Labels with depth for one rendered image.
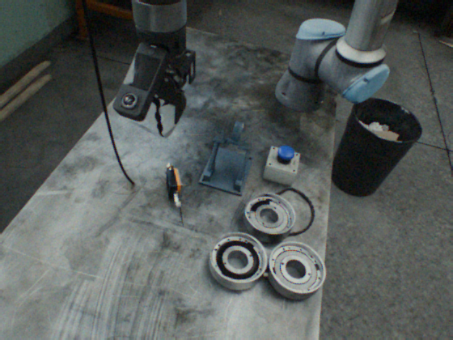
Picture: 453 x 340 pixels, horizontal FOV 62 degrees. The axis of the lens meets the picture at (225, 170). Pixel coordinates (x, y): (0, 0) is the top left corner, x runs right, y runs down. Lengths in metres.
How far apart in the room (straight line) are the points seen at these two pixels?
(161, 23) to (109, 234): 0.41
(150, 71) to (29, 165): 1.55
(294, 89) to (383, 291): 1.07
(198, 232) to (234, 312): 0.17
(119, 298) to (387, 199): 1.73
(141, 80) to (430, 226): 1.86
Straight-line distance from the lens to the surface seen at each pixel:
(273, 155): 0.88
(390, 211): 2.15
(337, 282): 1.77
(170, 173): 0.81
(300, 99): 1.11
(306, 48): 1.05
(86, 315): 0.70
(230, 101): 1.09
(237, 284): 0.68
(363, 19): 0.91
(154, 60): 0.58
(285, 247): 0.75
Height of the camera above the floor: 1.43
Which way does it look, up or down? 46 degrees down
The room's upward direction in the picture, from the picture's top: 11 degrees clockwise
